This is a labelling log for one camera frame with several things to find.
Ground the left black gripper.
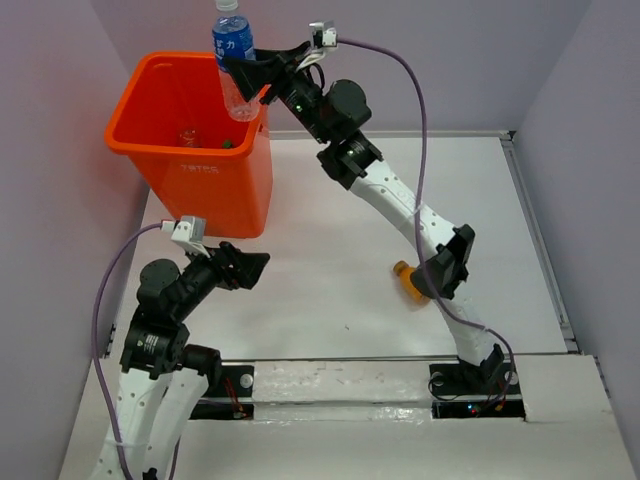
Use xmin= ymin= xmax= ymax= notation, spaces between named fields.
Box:
xmin=173 ymin=238 xmax=270 ymax=318

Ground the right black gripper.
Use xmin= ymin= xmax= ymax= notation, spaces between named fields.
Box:
xmin=221 ymin=40 xmax=333 ymax=145

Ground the blue label bottle white cap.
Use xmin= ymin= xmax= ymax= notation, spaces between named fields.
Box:
xmin=211 ymin=0 xmax=261 ymax=122

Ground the orange bottle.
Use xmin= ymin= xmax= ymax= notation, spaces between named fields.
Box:
xmin=392 ymin=260 xmax=431 ymax=305

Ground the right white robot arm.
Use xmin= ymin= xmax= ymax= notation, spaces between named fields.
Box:
xmin=222 ymin=43 xmax=511 ymax=394

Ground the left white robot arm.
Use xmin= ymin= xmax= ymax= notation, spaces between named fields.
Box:
xmin=89 ymin=242 xmax=270 ymax=479

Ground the orange plastic bin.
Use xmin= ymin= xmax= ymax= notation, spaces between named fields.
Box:
xmin=105 ymin=51 xmax=273 ymax=238

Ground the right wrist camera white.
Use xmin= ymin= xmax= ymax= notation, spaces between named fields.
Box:
xmin=309 ymin=21 xmax=338 ymax=50

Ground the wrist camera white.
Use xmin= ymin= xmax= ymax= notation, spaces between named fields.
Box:
xmin=309 ymin=21 xmax=338 ymax=50
xmin=171 ymin=216 xmax=209 ymax=256

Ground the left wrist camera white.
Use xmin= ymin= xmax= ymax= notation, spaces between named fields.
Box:
xmin=171 ymin=216 xmax=209 ymax=256

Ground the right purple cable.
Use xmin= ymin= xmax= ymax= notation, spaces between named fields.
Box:
xmin=337 ymin=37 xmax=516 ymax=416

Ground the purple cable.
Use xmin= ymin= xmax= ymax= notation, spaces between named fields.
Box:
xmin=92 ymin=222 xmax=181 ymax=480
xmin=337 ymin=37 xmax=516 ymax=416

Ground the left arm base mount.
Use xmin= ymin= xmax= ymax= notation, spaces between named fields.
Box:
xmin=190 ymin=363 xmax=255 ymax=421

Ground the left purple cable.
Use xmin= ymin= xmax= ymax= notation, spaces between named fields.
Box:
xmin=92 ymin=222 xmax=181 ymax=480

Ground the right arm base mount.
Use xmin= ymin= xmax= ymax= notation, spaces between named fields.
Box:
xmin=427 ymin=363 xmax=526 ymax=420

